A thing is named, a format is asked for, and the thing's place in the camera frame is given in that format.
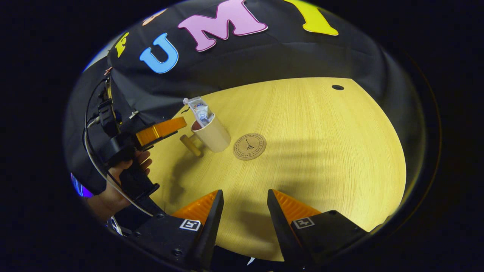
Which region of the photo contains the beige cup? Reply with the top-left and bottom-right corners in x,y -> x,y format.
180,113 -> 231,157

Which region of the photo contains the blue purple lit object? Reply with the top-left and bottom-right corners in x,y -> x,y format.
70,173 -> 93,198

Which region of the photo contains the round brown coaster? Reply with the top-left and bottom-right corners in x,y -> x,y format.
233,133 -> 267,161

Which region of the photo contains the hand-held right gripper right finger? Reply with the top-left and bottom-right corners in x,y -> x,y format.
267,189 -> 370,272

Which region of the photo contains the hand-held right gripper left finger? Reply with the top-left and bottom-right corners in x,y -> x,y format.
130,190 -> 224,272

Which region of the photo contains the white toothpaste tube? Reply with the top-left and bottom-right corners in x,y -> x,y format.
183,97 -> 214,127

